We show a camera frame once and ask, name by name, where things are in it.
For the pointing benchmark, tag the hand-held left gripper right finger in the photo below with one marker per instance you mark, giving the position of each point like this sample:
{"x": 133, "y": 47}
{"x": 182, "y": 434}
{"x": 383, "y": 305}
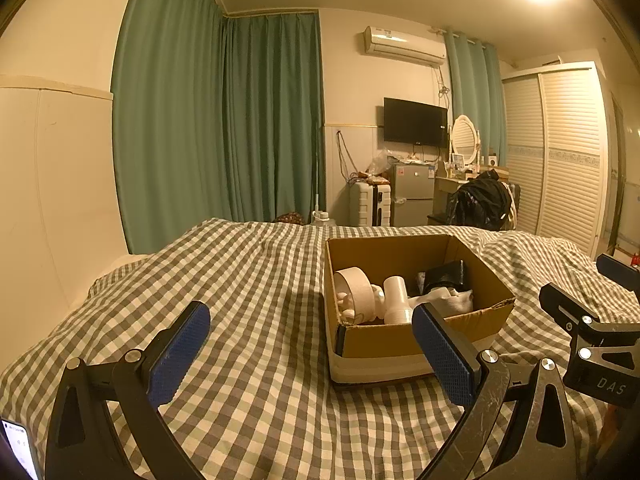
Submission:
{"x": 442, "y": 355}

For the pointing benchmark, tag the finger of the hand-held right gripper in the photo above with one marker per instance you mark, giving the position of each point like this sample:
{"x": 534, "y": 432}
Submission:
{"x": 620, "y": 270}
{"x": 565, "y": 305}

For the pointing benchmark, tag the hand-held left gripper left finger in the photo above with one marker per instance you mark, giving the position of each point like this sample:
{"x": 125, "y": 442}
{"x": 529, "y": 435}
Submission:
{"x": 177, "y": 355}

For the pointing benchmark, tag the white sock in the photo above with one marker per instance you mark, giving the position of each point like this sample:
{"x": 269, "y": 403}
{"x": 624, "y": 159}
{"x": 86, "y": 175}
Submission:
{"x": 450, "y": 302}

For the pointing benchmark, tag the brown cardboard box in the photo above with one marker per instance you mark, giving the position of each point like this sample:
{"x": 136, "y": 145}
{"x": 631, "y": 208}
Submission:
{"x": 380, "y": 345}

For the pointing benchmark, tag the white plastic bottle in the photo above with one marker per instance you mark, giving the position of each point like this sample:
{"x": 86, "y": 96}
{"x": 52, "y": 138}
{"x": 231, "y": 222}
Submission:
{"x": 397, "y": 300}

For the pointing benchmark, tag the black pouch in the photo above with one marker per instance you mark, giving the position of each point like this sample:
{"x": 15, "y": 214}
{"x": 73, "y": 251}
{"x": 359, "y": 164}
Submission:
{"x": 445, "y": 275}

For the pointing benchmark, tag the beige tape roll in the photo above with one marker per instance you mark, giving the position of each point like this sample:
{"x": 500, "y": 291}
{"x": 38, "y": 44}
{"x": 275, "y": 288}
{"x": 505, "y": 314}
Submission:
{"x": 357, "y": 292}

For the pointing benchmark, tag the red fire extinguisher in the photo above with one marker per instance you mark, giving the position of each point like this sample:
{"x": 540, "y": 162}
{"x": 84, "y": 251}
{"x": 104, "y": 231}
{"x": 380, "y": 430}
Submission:
{"x": 636, "y": 258}

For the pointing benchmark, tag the checkered blanket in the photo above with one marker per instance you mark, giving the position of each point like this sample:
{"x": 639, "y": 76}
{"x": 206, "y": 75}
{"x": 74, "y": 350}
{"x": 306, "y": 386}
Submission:
{"x": 225, "y": 300}

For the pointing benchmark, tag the white louvred wardrobe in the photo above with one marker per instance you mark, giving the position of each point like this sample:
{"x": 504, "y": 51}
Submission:
{"x": 555, "y": 160}

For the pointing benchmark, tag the black backpack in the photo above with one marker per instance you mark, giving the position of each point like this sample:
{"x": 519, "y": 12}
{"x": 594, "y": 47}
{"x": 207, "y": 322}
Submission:
{"x": 480, "y": 202}

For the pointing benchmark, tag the grey small fridge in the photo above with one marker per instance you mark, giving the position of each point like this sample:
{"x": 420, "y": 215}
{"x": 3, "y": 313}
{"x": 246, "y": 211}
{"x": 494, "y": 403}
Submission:
{"x": 412, "y": 195}

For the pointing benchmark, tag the white dressing table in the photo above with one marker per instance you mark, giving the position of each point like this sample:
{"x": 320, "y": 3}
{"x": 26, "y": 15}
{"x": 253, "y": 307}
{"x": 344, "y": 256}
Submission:
{"x": 447, "y": 190}

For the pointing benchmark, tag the white suitcase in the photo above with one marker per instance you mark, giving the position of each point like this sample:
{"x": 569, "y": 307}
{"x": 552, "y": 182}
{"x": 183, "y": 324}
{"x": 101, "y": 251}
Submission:
{"x": 370, "y": 205}

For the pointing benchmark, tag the dark patterned cushion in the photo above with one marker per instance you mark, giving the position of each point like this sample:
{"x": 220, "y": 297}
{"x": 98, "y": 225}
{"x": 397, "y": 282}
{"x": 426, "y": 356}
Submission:
{"x": 290, "y": 218}

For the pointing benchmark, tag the clear water jug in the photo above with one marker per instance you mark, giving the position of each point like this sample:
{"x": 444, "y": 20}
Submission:
{"x": 322, "y": 220}

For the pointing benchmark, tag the smartphone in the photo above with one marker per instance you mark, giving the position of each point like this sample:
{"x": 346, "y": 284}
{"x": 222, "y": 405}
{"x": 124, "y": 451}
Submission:
{"x": 20, "y": 450}

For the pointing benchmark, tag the oval white mirror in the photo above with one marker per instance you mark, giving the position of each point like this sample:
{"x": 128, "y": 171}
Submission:
{"x": 464, "y": 137}

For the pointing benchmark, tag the clear plastic bag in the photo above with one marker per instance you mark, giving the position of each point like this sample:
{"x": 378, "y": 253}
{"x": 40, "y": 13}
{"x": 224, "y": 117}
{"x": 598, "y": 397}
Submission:
{"x": 382, "y": 162}

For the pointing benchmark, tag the light green curtain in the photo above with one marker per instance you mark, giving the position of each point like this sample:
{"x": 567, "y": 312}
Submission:
{"x": 475, "y": 95}

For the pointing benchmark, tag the wide green curtain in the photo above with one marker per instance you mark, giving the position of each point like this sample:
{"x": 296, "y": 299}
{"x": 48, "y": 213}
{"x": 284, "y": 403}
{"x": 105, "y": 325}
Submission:
{"x": 167, "y": 110}

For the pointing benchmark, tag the dark green curtain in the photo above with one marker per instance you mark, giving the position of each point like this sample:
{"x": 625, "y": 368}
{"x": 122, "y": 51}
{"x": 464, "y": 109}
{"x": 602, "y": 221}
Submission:
{"x": 272, "y": 120}

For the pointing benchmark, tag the white air conditioner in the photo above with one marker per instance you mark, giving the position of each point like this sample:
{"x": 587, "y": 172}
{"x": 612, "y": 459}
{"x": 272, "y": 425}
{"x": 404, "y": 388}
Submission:
{"x": 402, "y": 46}

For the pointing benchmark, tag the black wall television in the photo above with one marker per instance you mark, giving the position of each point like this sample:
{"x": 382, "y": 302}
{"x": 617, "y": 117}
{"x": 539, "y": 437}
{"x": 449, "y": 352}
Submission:
{"x": 415, "y": 121}

